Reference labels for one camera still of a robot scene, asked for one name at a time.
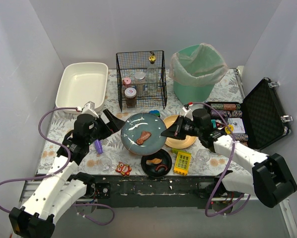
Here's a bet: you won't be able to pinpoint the dark red sausage piece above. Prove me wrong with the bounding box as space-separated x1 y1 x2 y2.
155 164 168 172

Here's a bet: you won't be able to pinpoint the yellow big blind button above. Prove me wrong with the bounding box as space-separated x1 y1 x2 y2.
224 124 234 134

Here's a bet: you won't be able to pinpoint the brown meat slice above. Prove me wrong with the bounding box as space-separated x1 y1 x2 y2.
136 131 151 145

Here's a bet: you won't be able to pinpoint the small black plate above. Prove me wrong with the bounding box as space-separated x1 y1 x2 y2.
141 149 172 178

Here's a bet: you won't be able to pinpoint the yellow plate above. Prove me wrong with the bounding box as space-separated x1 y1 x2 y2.
163 115 196 149

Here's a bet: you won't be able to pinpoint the green trash bin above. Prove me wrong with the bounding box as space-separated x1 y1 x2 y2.
172 44 226 106

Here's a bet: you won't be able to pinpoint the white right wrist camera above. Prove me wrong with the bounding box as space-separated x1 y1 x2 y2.
182 104 204 120

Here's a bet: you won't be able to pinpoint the clear glass cup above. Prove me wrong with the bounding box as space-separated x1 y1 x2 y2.
196 149 210 163
99 157 112 172

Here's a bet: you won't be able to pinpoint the brown sauce jar white lid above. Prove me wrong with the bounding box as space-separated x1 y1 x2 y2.
124 87 137 107

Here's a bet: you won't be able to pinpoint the black wire basket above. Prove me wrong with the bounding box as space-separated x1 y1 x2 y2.
116 50 167 110

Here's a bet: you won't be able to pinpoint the silver lid pepper jar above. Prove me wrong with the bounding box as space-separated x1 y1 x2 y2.
134 71 147 96

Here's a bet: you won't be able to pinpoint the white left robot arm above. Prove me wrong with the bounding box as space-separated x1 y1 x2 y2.
9 109 125 238

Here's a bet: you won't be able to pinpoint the blue orange loose chips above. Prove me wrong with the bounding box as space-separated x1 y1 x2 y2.
226 110 243 118

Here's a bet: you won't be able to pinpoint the left clear glass cup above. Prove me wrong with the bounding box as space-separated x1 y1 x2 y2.
99 157 112 172

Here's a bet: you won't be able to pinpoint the black poker chip case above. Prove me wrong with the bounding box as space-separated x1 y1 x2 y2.
206 77 291 150

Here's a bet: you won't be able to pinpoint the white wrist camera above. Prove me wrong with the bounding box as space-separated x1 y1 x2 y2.
81 101 98 119
182 104 204 120

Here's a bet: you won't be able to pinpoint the white rectangular basin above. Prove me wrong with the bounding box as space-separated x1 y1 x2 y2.
55 62 108 112

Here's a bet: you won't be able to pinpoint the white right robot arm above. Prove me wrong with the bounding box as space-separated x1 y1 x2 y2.
161 109 297 208

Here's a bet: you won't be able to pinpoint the green blue toy block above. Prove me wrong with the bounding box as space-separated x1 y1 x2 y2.
149 110 160 117

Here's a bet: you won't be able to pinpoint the blue ceramic plate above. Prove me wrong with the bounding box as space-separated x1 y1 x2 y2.
121 113 166 156

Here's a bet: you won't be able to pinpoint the clear plastic bin liner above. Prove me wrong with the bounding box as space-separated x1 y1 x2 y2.
169 43 229 87

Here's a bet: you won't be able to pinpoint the pink lid toothpick jar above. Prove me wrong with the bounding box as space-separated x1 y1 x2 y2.
122 77 132 88

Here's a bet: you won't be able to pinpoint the green blue chip stack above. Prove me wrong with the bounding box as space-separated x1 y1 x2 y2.
210 104 224 111

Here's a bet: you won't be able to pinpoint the purple cable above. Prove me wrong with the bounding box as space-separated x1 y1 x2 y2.
0 106 116 226
188 102 251 218

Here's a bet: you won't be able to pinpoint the red chip stack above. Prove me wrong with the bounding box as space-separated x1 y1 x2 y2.
223 104 241 111

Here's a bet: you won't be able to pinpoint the red owl toy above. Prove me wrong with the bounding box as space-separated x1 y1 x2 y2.
115 162 132 177

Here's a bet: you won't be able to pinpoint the purple toy piece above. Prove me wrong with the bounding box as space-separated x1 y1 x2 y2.
94 140 103 155

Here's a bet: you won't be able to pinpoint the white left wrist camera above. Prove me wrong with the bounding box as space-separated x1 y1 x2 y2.
81 101 98 119

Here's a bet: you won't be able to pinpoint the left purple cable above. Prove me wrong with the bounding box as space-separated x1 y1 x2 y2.
0 106 116 226

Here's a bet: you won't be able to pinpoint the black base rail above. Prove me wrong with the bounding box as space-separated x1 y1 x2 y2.
66 175 241 209

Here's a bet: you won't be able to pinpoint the purple chip stack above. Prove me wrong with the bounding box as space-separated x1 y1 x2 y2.
211 110 226 118

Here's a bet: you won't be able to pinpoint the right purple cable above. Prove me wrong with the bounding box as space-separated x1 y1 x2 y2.
188 102 251 218

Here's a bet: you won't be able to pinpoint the right clear glass cup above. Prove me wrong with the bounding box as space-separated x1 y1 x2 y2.
196 149 210 163

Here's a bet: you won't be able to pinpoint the clear glass bottle gold cap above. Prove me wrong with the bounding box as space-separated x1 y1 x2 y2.
146 52 158 93

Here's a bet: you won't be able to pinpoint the yellow green toy window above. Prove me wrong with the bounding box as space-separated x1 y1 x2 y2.
171 148 191 176

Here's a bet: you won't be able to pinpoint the deck of playing cards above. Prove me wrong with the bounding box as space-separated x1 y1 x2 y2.
228 118 245 134

